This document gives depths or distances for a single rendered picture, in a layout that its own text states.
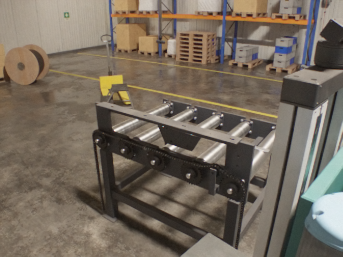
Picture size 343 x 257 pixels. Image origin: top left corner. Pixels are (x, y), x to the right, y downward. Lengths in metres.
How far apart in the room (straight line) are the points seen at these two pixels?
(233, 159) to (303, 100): 1.28
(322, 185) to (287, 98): 0.20
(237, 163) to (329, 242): 1.37
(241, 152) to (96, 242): 1.56
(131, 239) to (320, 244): 2.33
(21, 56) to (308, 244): 8.05
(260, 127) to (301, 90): 2.18
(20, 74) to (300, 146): 8.11
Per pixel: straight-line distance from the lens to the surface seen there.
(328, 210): 0.44
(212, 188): 1.82
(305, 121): 0.50
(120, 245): 2.62
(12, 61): 8.41
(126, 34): 12.60
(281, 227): 0.61
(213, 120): 2.63
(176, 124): 1.84
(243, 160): 1.71
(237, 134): 2.39
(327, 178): 0.63
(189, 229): 2.25
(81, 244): 2.70
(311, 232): 0.43
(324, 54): 0.61
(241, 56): 9.78
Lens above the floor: 1.89
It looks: 24 degrees down
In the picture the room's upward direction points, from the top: straight up
